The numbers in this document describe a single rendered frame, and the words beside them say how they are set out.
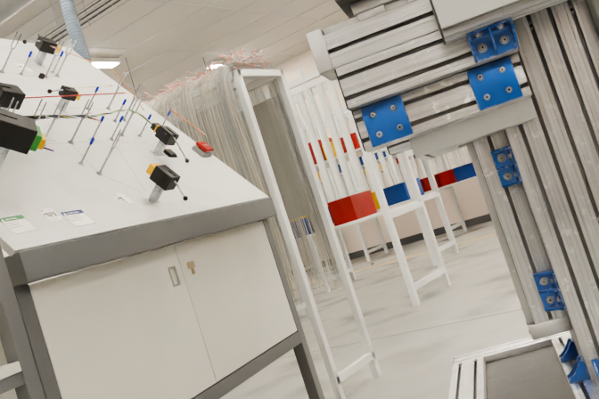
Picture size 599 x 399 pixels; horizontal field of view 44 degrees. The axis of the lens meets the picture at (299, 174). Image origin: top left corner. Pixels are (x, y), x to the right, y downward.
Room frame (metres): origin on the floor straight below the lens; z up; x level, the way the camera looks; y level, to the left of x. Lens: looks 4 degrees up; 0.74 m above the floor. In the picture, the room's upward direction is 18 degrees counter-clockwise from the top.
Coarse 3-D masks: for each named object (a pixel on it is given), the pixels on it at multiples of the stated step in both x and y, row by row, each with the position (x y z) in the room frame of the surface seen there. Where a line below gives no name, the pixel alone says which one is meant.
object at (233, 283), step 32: (256, 224) 2.51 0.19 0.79; (192, 256) 2.11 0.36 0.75; (224, 256) 2.27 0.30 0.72; (256, 256) 2.44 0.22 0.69; (192, 288) 2.07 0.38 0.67; (224, 288) 2.22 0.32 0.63; (256, 288) 2.39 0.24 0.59; (224, 320) 2.17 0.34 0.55; (256, 320) 2.33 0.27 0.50; (288, 320) 2.52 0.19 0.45; (224, 352) 2.12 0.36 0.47; (256, 352) 2.28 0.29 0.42
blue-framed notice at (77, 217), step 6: (72, 210) 1.76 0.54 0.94; (78, 210) 1.78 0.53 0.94; (66, 216) 1.72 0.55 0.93; (72, 216) 1.74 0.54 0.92; (78, 216) 1.75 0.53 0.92; (84, 216) 1.76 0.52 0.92; (72, 222) 1.71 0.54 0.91; (78, 222) 1.73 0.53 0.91; (84, 222) 1.74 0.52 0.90; (90, 222) 1.76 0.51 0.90
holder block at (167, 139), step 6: (162, 126) 2.33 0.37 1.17; (168, 126) 2.36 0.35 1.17; (156, 132) 2.34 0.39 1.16; (162, 132) 2.33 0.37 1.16; (168, 132) 2.32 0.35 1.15; (174, 132) 2.34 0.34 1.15; (162, 138) 2.33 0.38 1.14; (168, 138) 2.31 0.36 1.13; (168, 144) 2.33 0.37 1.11; (174, 144) 2.36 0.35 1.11
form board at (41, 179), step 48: (0, 48) 2.42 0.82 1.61; (96, 96) 2.52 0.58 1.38; (48, 144) 2.00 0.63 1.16; (96, 144) 2.17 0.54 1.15; (144, 144) 2.37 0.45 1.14; (192, 144) 2.62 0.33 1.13; (0, 192) 1.65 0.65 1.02; (48, 192) 1.77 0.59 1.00; (96, 192) 1.91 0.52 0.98; (144, 192) 2.06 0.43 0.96; (192, 192) 2.24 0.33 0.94; (240, 192) 2.46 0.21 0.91; (0, 240) 1.51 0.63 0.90; (48, 240) 1.59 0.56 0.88
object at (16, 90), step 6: (0, 84) 1.89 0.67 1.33; (6, 84) 1.91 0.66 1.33; (0, 90) 1.87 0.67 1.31; (6, 90) 1.87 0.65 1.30; (12, 90) 1.90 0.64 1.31; (18, 90) 1.91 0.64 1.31; (0, 96) 1.87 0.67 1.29; (6, 96) 1.88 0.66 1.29; (12, 96) 1.89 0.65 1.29; (18, 96) 1.90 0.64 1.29; (24, 96) 1.92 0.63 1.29; (0, 102) 1.88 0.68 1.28; (6, 102) 1.89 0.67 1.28; (12, 102) 1.90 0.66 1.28; (6, 108) 1.92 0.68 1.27; (12, 108) 1.92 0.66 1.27; (18, 108) 1.93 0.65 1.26
